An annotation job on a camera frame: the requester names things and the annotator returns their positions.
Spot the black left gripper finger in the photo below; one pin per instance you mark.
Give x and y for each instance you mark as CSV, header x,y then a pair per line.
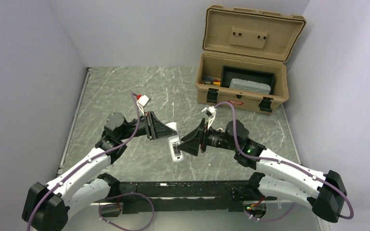
x,y
161,120
164,132

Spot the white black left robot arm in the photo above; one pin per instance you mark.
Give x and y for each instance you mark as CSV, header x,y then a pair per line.
x,y
49,206

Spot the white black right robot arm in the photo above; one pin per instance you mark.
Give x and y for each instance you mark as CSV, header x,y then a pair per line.
x,y
274,176

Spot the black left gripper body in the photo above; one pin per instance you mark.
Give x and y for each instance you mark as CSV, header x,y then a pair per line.
x,y
144,128

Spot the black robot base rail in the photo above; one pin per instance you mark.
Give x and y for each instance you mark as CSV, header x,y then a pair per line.
x,y
173,196

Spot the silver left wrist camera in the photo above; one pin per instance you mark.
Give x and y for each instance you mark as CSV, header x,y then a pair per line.
x,y
142,101

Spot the grey plastic case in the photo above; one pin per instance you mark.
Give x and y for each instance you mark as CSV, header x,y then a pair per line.
x,y
251,86

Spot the screwdrivers in toolbox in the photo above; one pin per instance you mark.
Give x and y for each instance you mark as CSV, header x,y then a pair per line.
x,y
211,81

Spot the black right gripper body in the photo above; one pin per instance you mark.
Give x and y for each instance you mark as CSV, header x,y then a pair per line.
x,y
217,138

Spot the tan plastic toolbox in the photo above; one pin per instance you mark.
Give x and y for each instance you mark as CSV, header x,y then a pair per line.
x,y
252,39

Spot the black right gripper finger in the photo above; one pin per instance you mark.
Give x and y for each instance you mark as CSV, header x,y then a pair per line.
x,y
192,147
194,134

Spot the black toolbox tray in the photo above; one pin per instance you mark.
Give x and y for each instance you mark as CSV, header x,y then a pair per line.
x,y
229,73

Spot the white remote control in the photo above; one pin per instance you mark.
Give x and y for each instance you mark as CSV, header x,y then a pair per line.
x,y
174,141

